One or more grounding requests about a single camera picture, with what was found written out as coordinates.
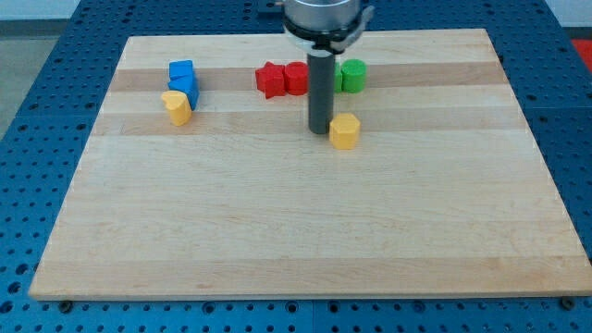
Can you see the yellow hexagon block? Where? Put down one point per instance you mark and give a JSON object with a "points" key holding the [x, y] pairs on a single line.
{"points": [[344, 131]]}

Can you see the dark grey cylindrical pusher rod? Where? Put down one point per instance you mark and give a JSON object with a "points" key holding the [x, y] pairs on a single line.
{"points": [[321, 83]]}

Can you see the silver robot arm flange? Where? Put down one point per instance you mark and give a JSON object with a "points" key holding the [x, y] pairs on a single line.
{"points": [[324, 28]]}

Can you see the red star block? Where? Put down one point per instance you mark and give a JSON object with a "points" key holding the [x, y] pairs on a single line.
{"points": [[270, 80]]}

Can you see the red cylinder block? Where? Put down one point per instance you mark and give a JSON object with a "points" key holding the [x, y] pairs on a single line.
{"points": [[296, 78]]}

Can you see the green block behind rod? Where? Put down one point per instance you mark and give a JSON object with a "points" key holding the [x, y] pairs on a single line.
{"points": [[338, 78]]}

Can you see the green cylinder block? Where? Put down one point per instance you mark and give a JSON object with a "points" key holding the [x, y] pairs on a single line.
{"points": [[353, 73]]}

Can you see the yellow heart block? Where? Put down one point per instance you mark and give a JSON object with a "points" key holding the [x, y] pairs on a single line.
{"points": [[178, 107]]}

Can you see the blue triangular block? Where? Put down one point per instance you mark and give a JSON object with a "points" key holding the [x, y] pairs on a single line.
{"points": [[187, 85]]}

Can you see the light wooden board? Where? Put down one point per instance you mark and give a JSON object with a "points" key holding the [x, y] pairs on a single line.
{"points": [[446, 194]]}

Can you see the blue cube block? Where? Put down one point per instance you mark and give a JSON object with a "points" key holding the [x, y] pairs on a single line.
{"points": [[180, 68]]}

